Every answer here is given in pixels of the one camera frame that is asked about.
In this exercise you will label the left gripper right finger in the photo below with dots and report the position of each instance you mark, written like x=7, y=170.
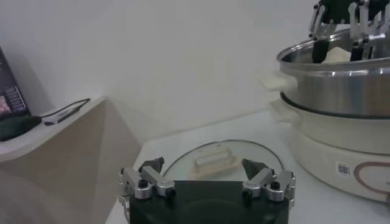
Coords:
x=265, y=182

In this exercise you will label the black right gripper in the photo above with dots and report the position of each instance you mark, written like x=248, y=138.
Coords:
x=338, y=9

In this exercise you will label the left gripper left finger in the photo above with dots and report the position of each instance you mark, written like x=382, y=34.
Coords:
x=152, y=179

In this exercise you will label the grey usb hub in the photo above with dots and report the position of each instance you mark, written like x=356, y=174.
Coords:
x=64, y=115

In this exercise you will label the white side desk with mouse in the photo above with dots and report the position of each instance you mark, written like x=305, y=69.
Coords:
x=61, y=152

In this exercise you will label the cream electric cooking pot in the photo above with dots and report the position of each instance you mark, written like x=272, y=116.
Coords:
x=320, y=143

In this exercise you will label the glass pot lid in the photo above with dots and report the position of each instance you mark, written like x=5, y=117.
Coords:
x=213, y=159

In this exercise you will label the black laptop dark screen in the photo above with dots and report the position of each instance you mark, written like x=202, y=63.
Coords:
x=9, y=97

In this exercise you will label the black computer mouse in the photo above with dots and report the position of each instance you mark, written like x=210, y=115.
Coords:
x=15, y=128

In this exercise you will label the white steamed baozi bun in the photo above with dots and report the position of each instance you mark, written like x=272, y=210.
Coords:
x=336, y=55

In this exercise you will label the perforated steel steamer basket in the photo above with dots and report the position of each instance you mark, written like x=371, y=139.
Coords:
x=335, y=91

